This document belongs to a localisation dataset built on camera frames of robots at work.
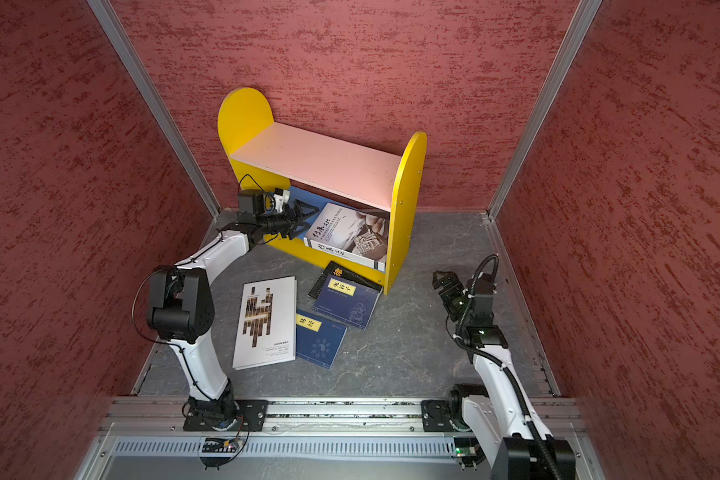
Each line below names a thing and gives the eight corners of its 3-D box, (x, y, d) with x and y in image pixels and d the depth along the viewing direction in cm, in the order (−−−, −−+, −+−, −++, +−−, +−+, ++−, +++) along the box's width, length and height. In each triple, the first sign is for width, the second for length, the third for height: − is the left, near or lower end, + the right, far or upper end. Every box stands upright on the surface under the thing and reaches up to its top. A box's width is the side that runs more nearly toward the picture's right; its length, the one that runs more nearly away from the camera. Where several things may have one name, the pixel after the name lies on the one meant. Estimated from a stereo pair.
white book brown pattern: (236, 370, 83) (231, 366, 81) (246, 288, 100) (243, 282, 97) (296, 360, 85) (294, 356, 82) (296, 281, 102) (294, 276, 99)
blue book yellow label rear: (311, 310, 94) (309, 304, 91) (328, 276, 103) (327, 270, 100) (367, 330, 90) (367, 325, 87) (381, 293, 98) (381, 287, 95)
